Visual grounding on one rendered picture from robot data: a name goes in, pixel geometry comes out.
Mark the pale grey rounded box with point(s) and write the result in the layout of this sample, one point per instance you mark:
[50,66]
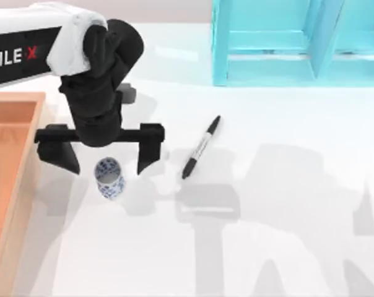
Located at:
[129,93]

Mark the blue and white cup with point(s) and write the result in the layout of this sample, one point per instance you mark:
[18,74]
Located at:
[111,182]

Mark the shallow salmon-coloured box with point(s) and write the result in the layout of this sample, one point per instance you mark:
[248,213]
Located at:
[10,148]

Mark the black marker pen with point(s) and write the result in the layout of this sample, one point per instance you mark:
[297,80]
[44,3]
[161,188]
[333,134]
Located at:
[201,148]

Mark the light blue rack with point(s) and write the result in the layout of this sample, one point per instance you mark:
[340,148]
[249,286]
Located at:
[267,43]

